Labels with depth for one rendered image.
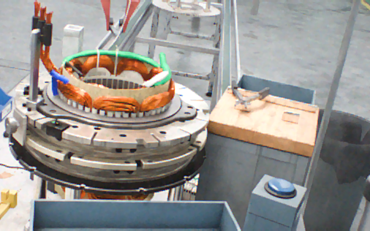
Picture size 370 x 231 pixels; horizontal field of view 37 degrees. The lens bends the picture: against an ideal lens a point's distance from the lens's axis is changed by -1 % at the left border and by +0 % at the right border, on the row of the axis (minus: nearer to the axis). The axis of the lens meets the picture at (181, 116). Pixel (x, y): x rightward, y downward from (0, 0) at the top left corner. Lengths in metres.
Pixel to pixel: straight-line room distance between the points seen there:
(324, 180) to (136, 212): 1.82
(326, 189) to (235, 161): 1.52
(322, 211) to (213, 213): 1.83
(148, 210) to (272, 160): 0.34
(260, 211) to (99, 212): 0.26
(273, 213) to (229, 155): 0.19
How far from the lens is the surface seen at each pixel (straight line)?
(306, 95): 1.26
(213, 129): 0.98
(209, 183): 1.03
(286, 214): 0.84
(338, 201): 2.53
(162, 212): 0.72
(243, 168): 1.01
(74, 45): 0.98
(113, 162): 0.80
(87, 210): 0.71
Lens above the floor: 1.44
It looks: 23 degrees down
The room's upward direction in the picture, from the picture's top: 9 degrees clockwise
